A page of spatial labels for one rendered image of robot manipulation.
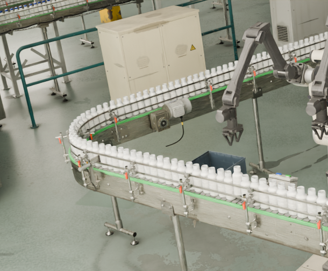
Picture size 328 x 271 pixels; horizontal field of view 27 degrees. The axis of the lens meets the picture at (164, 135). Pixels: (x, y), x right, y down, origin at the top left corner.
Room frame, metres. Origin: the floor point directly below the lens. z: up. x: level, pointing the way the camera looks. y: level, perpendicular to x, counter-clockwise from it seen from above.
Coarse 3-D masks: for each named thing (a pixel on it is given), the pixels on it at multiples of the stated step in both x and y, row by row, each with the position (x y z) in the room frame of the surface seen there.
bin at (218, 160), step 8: (208, 152) 4.25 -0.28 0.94; (216, 152) 4.20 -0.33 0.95; (192, 160) 4.13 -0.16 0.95; (200, 160) 4.18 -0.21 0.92; (208, 160) 4.24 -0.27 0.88; (216, 160) 4.21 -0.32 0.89; (224, 160) 4.16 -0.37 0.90; (232, 160) 4.11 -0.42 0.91; (240, 160) 4.00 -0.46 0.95; (200, 168) 4.18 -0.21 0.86; (216, 168) 4.22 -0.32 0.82; (224, 168) 4.17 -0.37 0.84; (232, 168) 3.94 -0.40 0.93
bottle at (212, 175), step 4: (212, 168) 3.50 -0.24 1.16; (212, 172) 3.47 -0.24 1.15; (208, 176) 3.47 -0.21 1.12; (212, 176) 3.46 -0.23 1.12; (216, 176) 3.46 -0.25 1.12; (212, 184) 3.45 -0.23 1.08; (216, 184) 3.46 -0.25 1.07; (212, 188) 3.46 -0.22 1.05; (216, 188) 3.46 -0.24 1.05; (212, 192) 3.46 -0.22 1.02
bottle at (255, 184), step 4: (252, 176) 3.29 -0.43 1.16; (256, 176) 3.29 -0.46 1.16; (252, 180) 3.27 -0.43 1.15; (256, 180) 3.27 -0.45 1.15; (252, 184) 3.27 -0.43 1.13; (256, 184) 3.26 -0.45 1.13; (256, 188) 3.25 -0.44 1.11; (252, 192) 3.26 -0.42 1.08; (256, 192) 3.25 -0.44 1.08; (256, 196) 3.25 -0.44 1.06; (256, 200) 3.25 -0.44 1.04; (256, 204) 3.25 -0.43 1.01
